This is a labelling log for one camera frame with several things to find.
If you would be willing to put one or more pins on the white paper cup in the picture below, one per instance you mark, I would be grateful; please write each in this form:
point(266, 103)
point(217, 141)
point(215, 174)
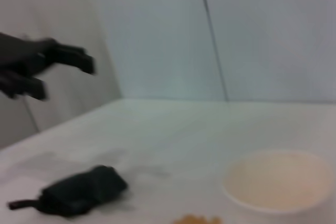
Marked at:
point(275, 182)

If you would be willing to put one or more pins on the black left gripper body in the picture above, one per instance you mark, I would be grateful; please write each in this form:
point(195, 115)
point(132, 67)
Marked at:
point(21, 56)

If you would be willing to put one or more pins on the dark blue rag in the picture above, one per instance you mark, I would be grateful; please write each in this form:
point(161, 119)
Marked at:
point(84, 190)

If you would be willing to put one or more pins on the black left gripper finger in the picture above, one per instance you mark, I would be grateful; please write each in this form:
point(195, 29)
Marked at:
point(26, 87)
point(76, 57)

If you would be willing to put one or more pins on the orange brown liquid stain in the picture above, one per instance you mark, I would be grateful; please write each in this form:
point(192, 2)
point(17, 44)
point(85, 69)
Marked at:
point(197, 220)

